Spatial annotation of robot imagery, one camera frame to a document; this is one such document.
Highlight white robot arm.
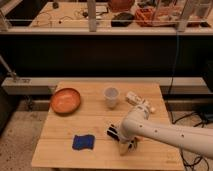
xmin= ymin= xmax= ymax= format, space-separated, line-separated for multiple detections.
xmin=118 ymin=104 xmax=213 ymax=159

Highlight translucent plastic cup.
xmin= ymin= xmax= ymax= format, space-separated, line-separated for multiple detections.
xmin=104 ymin=87 xmax=119 ymax=109

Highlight orange ceramic bowl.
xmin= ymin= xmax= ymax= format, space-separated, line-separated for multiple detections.
xmin=50 ymin=88 xmax=81 ymax=115

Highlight orange carrot toy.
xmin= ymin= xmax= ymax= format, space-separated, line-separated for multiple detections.
xmin=135 ymin=136 xmax=143 ymax=141

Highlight blue cloth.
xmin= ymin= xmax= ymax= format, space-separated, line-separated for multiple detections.
xmin=72 ymin=135 xmax=95 ymax=150

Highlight white tube bottle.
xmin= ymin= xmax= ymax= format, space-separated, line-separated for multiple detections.
xmin=125 ymin=91 xmax=155 ymax=113

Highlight black object on bench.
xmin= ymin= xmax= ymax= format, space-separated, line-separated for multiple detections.
xmin=111 ymin=12 xmax=134 ymax=27

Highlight wooden background workbench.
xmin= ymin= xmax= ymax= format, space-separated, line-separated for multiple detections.
xmin=30 ymin=2 xmax=118 ymax=29

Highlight black floor cables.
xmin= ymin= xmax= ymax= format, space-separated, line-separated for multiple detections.
xmin=171 ymin=111 xmax=213 ymax=171

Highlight blue hanging cable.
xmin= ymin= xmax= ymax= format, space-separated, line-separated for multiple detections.
xmin=167 ymin=31 xmax=181 ymax=96

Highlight grey metal shelf rail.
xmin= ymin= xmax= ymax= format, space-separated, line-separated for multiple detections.
xmin=1 ymin=77 xmax=213 ymax=95

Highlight metal clamp bracket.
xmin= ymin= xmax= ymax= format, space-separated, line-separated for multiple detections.
xmin=0 ymin=54 xmax=32 ymax=85

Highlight aluminium frame post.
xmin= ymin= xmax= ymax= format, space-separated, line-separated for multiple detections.
xmin=87 ymin=0 xmax=97 ymax=32

